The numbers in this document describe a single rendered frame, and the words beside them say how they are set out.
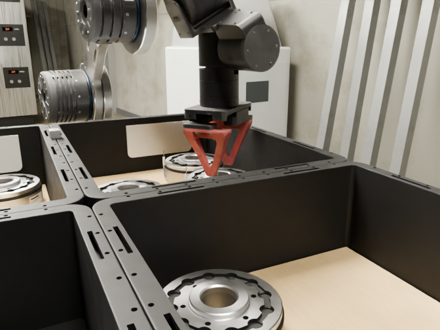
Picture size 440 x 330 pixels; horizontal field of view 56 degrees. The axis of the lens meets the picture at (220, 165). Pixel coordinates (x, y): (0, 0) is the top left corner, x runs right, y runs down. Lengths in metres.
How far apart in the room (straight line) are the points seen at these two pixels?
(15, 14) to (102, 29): 5.02
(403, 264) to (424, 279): 0.03
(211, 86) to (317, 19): 2.64
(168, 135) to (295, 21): 2.65
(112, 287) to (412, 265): 0.31
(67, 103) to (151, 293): 1.28
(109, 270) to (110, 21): 0.84
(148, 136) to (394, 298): 0.51
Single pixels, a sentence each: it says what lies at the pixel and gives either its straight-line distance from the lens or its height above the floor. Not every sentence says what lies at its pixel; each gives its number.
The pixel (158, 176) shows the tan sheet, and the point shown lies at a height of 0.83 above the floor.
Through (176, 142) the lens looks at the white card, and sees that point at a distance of 0.80.
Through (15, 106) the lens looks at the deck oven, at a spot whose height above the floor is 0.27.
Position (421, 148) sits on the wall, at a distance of 2.73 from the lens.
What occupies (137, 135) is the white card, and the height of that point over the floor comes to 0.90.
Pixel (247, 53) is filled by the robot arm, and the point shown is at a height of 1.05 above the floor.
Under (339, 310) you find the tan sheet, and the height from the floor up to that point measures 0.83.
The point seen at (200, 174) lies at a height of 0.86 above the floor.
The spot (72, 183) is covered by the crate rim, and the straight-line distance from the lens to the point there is 0.43.
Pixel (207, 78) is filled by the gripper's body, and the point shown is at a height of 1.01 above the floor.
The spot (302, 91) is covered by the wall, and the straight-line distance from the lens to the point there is 3.30.
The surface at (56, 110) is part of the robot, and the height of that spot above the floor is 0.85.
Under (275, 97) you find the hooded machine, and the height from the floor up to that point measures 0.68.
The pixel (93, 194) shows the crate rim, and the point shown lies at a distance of 0.39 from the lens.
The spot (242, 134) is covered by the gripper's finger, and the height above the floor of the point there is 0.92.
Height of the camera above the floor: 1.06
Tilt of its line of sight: 16 degrees down
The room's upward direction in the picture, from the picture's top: straight up
